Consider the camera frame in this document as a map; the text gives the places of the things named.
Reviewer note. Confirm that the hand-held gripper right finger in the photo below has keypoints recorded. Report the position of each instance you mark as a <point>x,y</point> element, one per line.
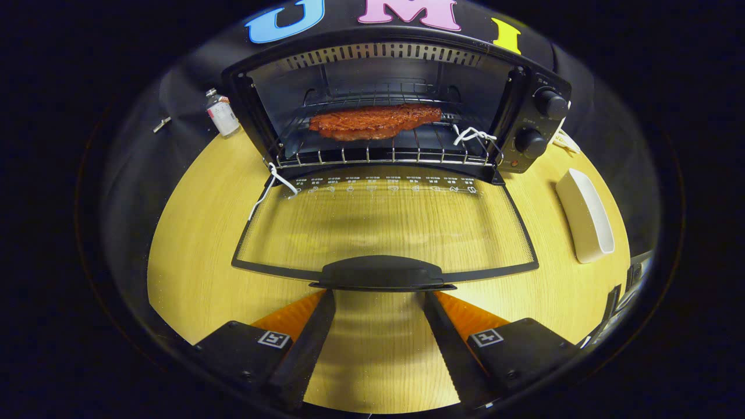
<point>454,355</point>

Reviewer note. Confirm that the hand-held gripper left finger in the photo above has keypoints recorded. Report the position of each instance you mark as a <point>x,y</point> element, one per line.
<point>308,355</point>

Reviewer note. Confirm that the black toaster oven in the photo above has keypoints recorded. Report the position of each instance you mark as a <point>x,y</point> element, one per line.
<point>381,272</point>

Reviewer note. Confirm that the reddish brown meat piece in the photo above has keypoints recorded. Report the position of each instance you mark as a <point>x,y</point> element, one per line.
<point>372,121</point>

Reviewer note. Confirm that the white rectangular plate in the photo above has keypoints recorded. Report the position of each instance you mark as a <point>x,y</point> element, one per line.
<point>585,218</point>

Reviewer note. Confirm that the clear bottle with red label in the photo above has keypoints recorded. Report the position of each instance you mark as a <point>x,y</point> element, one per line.
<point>223,115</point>

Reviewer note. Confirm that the white clip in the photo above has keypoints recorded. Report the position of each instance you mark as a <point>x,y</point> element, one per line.
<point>162,124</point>

